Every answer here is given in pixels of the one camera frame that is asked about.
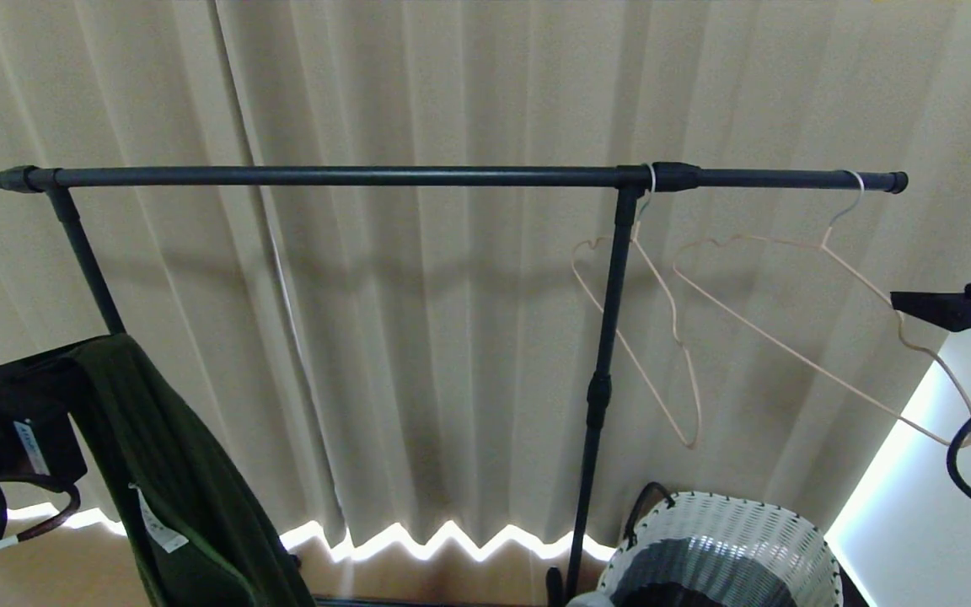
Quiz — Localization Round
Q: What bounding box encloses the pink clothes hanger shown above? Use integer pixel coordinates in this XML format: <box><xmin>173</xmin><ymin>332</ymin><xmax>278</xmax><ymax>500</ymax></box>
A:
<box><xmin>571</xmin><ymin>164</ymin><xmax>701</xmax><ymax>449</ymax></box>
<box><xmin>673</xmin><ymin>171</ymin><xmax>971</xmax><ymax>449</ymax></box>

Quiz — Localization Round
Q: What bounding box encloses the green long-sleeved shirt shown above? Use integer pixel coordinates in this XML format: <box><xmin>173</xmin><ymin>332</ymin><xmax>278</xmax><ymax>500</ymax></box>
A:
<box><xmin>68</xmin><ymin>333</ymin><xmax>318</xmax><ymax>607</ymax></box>

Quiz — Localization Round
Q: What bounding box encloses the black clothes rack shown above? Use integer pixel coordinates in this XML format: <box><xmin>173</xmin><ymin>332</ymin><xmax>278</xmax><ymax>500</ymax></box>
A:
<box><xmin>0</xmin><ymin>162</ymin><xmax>909</xmax><ymax>607</ymax></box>

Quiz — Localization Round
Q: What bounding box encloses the white laundry basket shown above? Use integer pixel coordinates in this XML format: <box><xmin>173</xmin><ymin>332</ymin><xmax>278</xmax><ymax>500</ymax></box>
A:
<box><xmin>595</xmin><ymin>482</ymin><xmax>845</xmax><ymax>607</ymax></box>

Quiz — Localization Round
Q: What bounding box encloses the beige curtain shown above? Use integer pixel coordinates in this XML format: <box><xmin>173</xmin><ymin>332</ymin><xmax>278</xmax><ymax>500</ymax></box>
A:
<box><xmin>0</xmin><ymin>0</ymin><xmax>971</xmax><ymax>564</ymax></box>

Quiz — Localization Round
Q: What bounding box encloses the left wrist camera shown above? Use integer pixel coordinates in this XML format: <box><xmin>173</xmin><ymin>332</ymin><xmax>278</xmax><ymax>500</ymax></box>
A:
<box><xmin>0</xmin><ymin>358</ymin><xmax>89</xmax><ymax>490</ymax></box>

